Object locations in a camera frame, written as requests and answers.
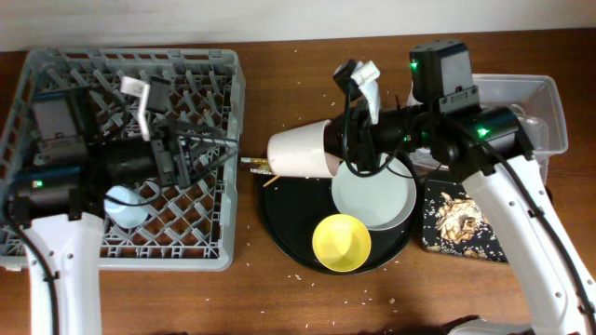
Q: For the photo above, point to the peanut shells and rice scraps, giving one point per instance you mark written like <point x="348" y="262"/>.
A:
<point x="457" y="227"/>

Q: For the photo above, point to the round black tray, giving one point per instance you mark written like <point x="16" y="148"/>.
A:
<point x="291" y="208"/>

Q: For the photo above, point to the pink plastic cup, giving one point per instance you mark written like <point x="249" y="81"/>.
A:
<point x="300" y="153"/>

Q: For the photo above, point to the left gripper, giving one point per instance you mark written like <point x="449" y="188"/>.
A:
<point x="170" y="170"/>

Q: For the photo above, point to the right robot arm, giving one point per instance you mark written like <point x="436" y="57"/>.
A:
<point x="488" y="152"/>

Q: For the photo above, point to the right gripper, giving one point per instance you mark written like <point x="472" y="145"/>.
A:
<point x="362" y="145"/>

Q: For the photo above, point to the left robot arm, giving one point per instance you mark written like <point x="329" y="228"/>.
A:
<point x="57" y="208"/>

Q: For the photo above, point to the grey round plate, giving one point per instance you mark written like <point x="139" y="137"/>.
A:
<point x="381" y="202"/>

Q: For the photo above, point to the yellow plastic bowl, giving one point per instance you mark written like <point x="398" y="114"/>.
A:
<point x="341" y="243"/>

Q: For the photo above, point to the black rectangular food-waste tray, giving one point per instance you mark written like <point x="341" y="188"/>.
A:
<point x="432" y="190"/>

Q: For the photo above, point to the gold snack wrapper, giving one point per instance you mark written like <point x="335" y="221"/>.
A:
<point x="255" y="165"/>

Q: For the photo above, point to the clear plastic bin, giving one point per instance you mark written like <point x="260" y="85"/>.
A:
<point x="535" y="99"/>

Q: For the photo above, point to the blue plastic cup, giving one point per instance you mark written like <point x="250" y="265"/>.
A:
<point x="123" y="207"/>

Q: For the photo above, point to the grey plastic dishwasher rack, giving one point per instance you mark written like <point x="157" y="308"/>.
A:
<point x="187" y="229"/>

